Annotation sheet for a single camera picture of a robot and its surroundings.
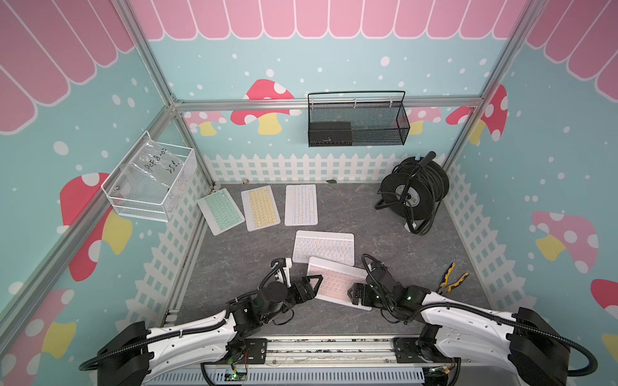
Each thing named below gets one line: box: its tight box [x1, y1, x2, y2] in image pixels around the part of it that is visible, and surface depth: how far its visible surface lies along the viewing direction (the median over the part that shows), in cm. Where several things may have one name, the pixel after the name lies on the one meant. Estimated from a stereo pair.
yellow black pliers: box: [437, 262, 470, 296], surface depth 89 cm
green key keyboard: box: [197, 188, 246, 237], surface depth 111 cm
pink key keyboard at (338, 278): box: [306, 255, 372, 312], surface depth 87 cm
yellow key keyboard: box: [241, 184, 281, 233], surface depth 112 cm
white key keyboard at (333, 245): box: [292, 229, 355, 267], surface depth 99 cm
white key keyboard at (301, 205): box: [284, 184, 318, 226], surface depth 114 cm
